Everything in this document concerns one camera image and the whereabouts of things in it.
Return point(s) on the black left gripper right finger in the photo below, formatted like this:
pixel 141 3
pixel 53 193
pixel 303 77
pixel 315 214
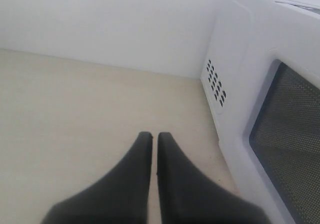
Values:
pixel 186 194

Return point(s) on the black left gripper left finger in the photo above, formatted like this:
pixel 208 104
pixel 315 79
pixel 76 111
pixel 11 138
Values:
pixel 121 196

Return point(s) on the white microwave oven body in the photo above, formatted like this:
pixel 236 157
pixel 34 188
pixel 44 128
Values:
pixel 261 80

